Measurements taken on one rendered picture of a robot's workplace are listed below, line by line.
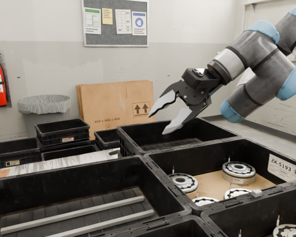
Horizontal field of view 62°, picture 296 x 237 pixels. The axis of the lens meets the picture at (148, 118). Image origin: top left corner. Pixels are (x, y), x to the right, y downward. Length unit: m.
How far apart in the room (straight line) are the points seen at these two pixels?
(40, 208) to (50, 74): 2.67
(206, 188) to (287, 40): 0.57
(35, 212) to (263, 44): 0.70
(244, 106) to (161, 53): 3.12
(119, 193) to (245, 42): 0.53
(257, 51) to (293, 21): 0.37
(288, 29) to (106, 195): 0.80
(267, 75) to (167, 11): 3.25
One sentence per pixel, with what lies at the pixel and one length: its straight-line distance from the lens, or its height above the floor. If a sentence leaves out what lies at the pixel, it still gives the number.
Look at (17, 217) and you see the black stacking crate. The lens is 0.75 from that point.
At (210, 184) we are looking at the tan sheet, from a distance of 0.82.
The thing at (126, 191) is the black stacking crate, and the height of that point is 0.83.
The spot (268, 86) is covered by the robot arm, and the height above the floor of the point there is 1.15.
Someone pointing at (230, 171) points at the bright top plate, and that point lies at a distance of 0.84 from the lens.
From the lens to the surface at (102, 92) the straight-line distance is 3.29.
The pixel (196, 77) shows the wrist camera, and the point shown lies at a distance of 0.54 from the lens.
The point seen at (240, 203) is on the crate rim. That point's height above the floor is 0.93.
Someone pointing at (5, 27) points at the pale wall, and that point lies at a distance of 3.30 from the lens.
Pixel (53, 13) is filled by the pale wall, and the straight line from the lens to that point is 3.33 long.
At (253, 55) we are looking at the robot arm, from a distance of 0.65.
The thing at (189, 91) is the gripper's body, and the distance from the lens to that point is 0.62.
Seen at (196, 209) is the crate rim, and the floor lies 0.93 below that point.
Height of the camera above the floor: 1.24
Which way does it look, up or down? 16 degrees down
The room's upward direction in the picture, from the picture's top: straight up
